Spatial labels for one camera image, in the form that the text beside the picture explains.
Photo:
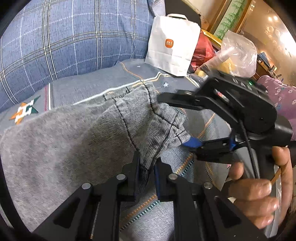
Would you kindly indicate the grey patterned bed sheet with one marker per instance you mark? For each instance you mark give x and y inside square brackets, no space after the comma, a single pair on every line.
[147,218]

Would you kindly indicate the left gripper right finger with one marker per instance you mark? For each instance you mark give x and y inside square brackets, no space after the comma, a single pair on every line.
[202,212]

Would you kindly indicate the gold framed bamboo picture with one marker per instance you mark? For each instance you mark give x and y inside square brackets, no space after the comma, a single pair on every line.
[231,16]

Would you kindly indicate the purple floral cloth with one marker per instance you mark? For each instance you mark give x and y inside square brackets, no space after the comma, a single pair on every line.
[283,96]

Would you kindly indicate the white paper shopping bag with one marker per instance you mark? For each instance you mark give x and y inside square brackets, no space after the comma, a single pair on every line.
[172,43]

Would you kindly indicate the person's right hand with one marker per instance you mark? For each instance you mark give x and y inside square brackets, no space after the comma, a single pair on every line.
[253,195]

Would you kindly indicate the clear plastic bag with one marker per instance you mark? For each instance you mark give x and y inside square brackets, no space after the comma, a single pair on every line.
[237,57]

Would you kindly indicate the blue plaid pillow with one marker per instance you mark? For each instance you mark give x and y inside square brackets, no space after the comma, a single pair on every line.
[49,40]

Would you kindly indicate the grey denim pants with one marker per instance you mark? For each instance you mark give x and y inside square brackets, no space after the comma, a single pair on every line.
[46,158]

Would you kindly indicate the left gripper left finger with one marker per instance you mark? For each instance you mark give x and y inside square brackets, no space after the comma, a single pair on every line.
[93,212]

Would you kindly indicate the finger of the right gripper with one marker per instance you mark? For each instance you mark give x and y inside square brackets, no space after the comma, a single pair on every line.
[214,151]
[181,100]

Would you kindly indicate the red plastic bag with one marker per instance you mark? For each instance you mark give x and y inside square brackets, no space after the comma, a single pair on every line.
[203,52]

